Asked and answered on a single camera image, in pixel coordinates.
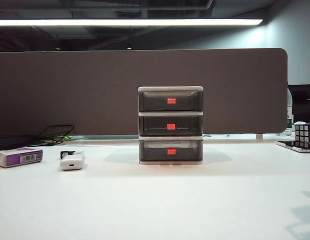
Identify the white earphone case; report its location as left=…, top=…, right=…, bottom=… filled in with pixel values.
left=59, top=154, right=85, bottom=171

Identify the brown desk partition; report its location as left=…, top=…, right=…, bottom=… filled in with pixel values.
left=0, top=47, right=289, bottom=137

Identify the clear tape roll black dispenser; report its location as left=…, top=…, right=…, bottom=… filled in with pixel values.
left=60, top=149, right=85, bottom=160

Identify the ceiling light strip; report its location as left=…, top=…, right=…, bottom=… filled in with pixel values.
left=0, top=18, right=264, bottom=27

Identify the white flat board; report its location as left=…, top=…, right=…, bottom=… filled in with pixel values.
left=276, top=139, right=310, bottom=153

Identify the clear plastic bottle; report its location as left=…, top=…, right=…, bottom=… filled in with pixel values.
left=286, top=88, right=295, bottom=137

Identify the purple white tissue pack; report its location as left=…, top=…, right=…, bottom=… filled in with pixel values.
left=0, top=146, right=44, bottom=168

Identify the black monitor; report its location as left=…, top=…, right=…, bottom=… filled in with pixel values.
left=287, top=84, right=310, bottom=125

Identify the rubik's cube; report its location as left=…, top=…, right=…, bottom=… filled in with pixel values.
left=294, top=121, right=310, bottom=151

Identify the white drawer cabinet frame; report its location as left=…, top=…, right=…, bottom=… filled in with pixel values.
left=137, top=85, right=204, bottom=166

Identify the black cable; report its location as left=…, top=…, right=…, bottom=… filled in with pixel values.
left=27, top=124, right=75, bottom=147

